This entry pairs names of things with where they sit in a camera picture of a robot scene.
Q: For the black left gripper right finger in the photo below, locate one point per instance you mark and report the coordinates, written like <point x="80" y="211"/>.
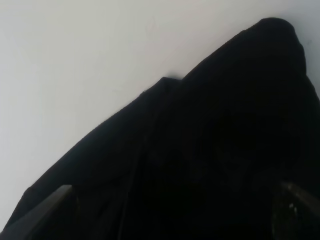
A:
<point x="295" y="214"/>

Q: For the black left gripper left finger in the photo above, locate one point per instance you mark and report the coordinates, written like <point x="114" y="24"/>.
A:
<point x="27" y="227"/>

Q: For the black printed t-shirt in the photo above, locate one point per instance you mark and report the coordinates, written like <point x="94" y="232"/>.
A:
<point x="198" y="158"/>

